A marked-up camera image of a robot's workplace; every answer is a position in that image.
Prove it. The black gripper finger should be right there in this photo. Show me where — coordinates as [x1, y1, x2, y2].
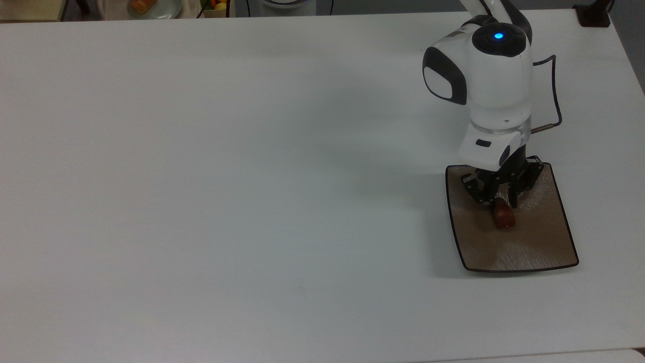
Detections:
[462, 168, 499, 205]
[507, 156, 545, 209]

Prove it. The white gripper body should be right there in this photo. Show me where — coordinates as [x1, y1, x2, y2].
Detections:
[457, 122, 528, 174]

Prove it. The small brown round food item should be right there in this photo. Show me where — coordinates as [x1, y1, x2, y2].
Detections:
[492, 198, 516, 230]

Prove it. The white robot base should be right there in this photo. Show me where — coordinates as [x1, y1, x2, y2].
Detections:
[259, 0, 317, 17]

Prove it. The square brown ceramic plate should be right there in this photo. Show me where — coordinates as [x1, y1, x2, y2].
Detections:
[445, 162, 580, 274]

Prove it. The round plate with bread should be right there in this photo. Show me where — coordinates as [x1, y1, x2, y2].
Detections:
[126, 0, 182, 20]

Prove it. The black table clamp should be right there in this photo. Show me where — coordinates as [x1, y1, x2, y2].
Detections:
[573, 0, 613, 28]

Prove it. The box of colourful fruit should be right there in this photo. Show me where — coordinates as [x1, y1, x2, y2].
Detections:
[200, 0, 231, 19]

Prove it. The beige wooden board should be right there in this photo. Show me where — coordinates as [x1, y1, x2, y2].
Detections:
[0, 0, 68, 22]

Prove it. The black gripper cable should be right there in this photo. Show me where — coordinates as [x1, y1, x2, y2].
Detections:
[530, 54, 563, 134]

